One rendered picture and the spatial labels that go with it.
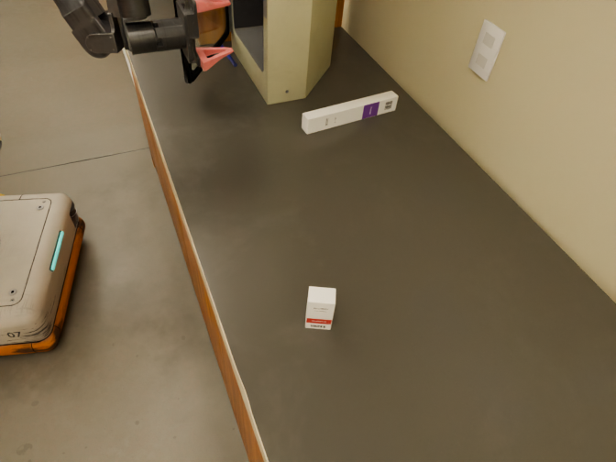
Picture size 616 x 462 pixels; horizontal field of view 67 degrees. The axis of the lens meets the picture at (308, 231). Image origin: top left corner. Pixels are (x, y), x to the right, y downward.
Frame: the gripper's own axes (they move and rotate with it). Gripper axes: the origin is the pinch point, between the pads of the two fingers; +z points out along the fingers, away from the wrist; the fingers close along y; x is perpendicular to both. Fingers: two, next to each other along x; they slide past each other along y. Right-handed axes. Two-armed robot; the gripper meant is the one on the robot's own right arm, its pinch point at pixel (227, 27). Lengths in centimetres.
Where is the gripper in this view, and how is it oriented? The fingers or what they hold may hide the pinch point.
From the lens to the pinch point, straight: 104.6
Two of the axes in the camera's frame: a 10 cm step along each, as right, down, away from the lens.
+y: 0.7, -6.7, -7.4
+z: 9.2, -2.5, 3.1
